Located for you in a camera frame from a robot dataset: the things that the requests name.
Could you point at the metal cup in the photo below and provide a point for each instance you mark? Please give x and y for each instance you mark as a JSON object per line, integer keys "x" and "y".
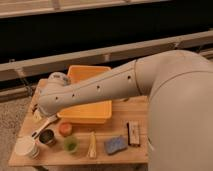
{"x": 47, "y": 137}

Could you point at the blue sponge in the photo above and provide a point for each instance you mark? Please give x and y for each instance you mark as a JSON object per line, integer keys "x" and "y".
{"x": 115, "y": 145}

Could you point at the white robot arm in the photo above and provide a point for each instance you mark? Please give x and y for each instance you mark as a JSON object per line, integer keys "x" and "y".
{"x": 179, "y": 87}

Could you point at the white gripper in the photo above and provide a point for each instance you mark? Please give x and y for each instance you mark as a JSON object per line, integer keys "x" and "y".
{"x": 37, "y": 116}

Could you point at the dark wooden brush block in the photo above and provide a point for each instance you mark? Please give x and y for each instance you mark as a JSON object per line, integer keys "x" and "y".
{"x": 133, "y": 133}

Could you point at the white dish brush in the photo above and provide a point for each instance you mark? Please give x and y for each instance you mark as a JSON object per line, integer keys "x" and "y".
{"x": 48, "y": 121}

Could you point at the yellow plastic tub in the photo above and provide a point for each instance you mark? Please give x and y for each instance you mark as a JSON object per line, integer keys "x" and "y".
{"x": 93, "y": 113}

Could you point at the orange small cup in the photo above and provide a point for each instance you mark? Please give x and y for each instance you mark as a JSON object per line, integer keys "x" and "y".
{"x": 65, "y": 129}

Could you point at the wooden board table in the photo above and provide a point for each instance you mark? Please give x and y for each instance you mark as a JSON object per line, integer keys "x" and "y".
{"x": 134, "y": 109}

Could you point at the green small cup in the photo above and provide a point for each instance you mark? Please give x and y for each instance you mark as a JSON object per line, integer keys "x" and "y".
{"x": 70, "y": 144}

